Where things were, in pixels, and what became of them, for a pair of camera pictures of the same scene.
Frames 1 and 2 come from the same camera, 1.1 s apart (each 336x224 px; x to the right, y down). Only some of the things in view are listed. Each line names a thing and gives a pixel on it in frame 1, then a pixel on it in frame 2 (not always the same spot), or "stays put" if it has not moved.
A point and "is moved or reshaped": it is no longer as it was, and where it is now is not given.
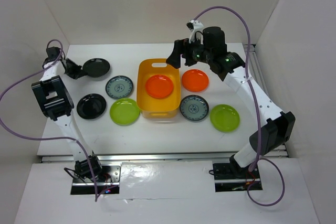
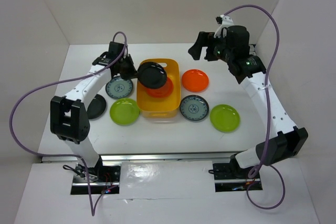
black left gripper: (78, 72) -> (132, 73)
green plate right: (224, 118) stays put
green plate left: (124, 112) stays put
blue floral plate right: (194, 108) stays put
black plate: (95, 67) is moved or reshaped
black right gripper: (180, 46) -> (205, 39)
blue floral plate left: (119, 87) stays put
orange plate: (159, 86) stays put
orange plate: (195, 80) stays put
